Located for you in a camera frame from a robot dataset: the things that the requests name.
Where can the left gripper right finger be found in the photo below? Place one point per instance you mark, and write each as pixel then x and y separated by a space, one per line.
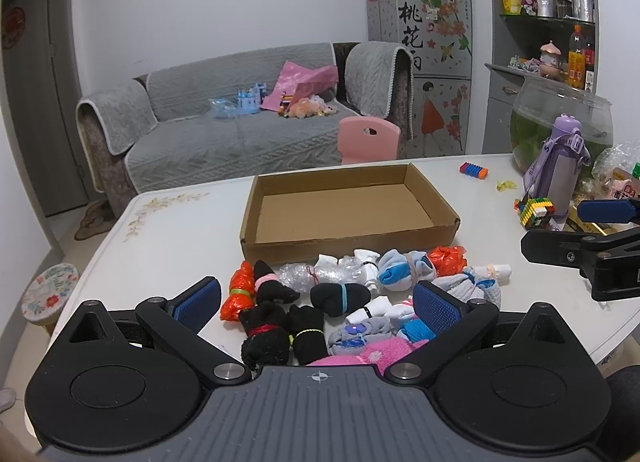
pixel 458 327

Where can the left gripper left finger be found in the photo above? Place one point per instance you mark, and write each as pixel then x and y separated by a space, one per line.
pixel 174 325

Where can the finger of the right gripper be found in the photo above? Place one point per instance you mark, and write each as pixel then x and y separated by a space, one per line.
pixel 610 211
pixel 559 248

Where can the bright blue sock bundle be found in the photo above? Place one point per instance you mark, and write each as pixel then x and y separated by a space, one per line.
pixel 415 331

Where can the grey white sock bundle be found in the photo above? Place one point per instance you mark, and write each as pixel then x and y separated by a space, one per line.
pixel 471 283

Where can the orange plastic bag bundle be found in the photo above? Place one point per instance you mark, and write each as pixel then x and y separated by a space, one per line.
pixel 448 260

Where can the white sock peach band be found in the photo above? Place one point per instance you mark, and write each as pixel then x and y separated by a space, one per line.
pixel 500 273

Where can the orange bag green band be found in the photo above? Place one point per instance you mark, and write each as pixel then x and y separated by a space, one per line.
pixel 241 293

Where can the pink fluffy sock bundle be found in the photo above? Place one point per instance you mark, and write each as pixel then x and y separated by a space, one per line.
pixel 381 354

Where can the white blue sock bundle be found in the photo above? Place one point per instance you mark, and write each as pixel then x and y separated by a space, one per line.
pixel 399 272

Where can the black sock red band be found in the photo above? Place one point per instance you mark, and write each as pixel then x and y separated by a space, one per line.
pixel 267 342

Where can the black sock pink band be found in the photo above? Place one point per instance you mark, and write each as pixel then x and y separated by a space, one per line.
pixel 268 286

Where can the grey sock blue flower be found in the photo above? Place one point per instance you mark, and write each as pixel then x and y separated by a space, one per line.
pixel 350 339

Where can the black sock yellow band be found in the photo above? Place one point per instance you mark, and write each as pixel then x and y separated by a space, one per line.
pixel 306 328

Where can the rubiks cube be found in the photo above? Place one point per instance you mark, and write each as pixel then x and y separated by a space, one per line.
pixel 534 213

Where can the purple water bottle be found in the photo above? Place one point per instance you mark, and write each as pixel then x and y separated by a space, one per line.
pixel 555 171

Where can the yellow candy wrapper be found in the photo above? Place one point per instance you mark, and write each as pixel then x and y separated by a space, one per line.
pixel 506 185

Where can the white sock small bundle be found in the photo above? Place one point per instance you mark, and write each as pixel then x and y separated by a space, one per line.
pixel 369 260

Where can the colourful block toy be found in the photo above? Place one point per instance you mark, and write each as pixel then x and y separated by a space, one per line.
pixel 474 171

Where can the black sock blue band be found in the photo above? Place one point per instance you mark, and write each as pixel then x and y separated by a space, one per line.
pixel 337 299

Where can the floral round stool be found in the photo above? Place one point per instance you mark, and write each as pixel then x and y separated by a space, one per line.
pixel 47 295

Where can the glass fish bowl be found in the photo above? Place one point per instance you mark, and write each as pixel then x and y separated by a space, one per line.
pixel 543 104

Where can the brown floor slippers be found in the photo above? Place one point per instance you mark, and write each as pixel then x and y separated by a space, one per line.
pixel 99 218

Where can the clear plastic bag bundle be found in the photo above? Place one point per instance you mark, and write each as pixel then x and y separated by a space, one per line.
pixel 302 277

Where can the brown cardboard box tray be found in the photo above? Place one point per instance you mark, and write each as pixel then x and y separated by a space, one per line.
pixel 294 217

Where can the orange drink bottle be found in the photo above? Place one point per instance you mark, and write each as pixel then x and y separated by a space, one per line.
pixel 576 59

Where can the pink teapot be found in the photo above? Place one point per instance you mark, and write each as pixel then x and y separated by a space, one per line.
pixel 550 61

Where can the grey covered sofa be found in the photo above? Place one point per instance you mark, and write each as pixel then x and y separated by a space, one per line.
pixel 161 131

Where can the pink plastic child chair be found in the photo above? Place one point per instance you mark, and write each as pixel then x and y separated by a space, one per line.
pixel 367 139

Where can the blue toy castle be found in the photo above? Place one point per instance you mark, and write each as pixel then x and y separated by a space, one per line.
pixel 249 101

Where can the plush toy on sofa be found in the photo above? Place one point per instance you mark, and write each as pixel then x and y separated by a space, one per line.
pixel 308 107

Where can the pink plastic bag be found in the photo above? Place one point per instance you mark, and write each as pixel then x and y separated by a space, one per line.
pixel 296 82

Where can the dark grey door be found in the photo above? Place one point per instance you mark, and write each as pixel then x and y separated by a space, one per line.
pixel 42 83

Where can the flower decorated refrigerator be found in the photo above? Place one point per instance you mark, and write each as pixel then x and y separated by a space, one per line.
pixel 438 36

